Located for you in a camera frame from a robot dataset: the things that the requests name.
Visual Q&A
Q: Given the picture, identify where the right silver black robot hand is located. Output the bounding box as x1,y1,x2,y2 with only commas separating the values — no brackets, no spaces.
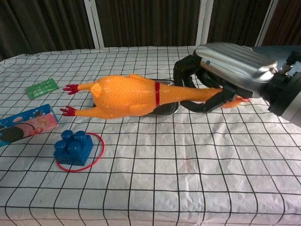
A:
173,42,278,114

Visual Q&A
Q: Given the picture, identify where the orange rubber chicken toy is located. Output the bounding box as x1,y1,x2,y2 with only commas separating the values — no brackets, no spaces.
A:
60,73,251,118

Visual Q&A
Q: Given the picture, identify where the rectangular stainless steel tray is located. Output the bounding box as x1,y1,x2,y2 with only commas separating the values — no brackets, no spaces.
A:
93,79,182,116

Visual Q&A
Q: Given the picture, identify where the blue toy building block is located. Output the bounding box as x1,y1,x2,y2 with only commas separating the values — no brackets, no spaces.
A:
53,129,94,167

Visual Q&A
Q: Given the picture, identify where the blue grey felt mat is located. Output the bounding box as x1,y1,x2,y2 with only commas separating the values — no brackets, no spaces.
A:
251,46,294,62

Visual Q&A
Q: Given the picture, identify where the dark brown curtain panel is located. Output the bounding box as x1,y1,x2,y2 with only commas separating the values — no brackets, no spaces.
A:
0,0,95,61
206,0,271,47
95,0,203,48
262,0,301,47

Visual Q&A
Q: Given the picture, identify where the white black grid tablecloth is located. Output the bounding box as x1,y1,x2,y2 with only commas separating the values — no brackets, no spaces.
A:
0,46,301,226

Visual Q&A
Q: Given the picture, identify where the green snack packet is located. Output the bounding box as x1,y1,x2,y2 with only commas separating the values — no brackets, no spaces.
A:
25,79,59,100

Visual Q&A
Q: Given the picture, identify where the blue pink cookie box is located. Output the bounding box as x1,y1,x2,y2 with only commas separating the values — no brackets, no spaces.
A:
0,104,59,148

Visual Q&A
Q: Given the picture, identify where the white metal frame post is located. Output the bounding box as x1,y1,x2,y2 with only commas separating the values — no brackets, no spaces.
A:
195,0,209,47
84,0,104,49
255,0,276,47

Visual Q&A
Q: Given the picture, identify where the thin red ring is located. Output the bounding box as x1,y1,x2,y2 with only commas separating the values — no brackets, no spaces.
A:
55,132,105,173

